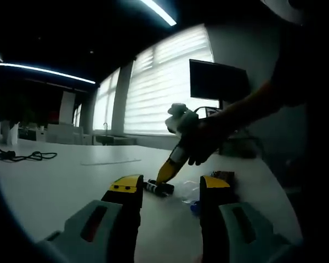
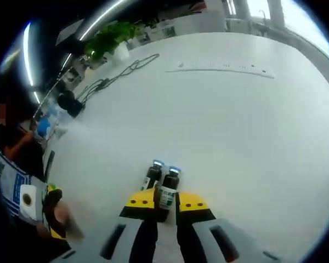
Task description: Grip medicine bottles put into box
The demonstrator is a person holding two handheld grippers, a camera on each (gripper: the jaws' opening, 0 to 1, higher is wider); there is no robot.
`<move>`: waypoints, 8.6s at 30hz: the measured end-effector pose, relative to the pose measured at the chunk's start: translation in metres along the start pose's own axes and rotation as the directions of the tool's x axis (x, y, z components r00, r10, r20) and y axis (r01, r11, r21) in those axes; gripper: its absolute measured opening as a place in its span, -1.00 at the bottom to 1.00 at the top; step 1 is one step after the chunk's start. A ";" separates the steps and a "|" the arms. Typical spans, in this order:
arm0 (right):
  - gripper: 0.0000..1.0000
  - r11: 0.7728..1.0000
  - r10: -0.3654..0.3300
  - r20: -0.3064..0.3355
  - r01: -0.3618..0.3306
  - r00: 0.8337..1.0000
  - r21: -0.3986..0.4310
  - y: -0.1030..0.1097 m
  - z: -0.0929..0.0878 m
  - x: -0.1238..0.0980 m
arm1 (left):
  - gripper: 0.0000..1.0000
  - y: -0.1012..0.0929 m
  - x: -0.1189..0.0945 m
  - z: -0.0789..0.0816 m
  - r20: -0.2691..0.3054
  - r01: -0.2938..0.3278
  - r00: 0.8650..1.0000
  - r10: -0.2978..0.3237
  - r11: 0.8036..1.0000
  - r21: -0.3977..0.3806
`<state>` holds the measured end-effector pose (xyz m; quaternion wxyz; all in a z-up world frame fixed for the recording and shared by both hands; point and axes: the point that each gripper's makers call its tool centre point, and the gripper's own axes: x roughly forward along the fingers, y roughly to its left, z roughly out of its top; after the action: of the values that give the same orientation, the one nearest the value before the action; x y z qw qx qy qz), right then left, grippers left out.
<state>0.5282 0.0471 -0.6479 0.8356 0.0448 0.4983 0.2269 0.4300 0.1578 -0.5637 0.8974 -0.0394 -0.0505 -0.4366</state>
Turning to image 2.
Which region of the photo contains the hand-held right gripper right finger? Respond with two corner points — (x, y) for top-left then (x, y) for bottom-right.
(176, 191), (280, 263)

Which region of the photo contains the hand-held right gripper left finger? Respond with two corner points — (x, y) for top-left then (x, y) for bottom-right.
(57, 188), (158, 263)

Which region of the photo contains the brown medicine bottle blue cap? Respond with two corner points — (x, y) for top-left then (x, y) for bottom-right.
(140, 159), (165, 192)
(155, 165), (183, 222)

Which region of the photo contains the person's left hand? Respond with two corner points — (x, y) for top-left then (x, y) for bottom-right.
(54, 203), (85, 242)

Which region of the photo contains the heap of blue things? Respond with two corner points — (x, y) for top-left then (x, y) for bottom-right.
(37, 105), (60, 139)

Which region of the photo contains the black round desk device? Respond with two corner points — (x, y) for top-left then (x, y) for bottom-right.
(57, 92), (85, 118)

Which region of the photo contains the long ceiling light strip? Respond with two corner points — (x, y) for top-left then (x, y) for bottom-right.
(22, 22), (34, 86)
(78, 0), (138, 39)

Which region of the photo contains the green plant in white pot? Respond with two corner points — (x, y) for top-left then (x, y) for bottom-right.
(84, 21), (144, 61)

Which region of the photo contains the clear plastic strip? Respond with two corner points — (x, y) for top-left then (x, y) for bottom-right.
(166, 60), (276, 80)

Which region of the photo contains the long black table cable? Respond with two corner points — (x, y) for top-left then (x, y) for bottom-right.
(76, 53), (161, 102)

